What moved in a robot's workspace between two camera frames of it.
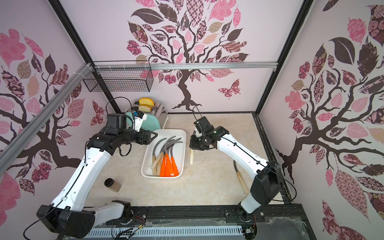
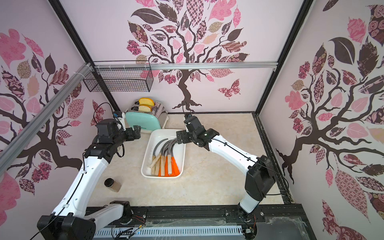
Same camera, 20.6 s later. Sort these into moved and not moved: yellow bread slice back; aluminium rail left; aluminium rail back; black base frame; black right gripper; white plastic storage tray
Moved: black right gripper
Not moved: black base frame; aluminium rail back; yellow bread slice back; aluminium rail left; white plastic storage tray
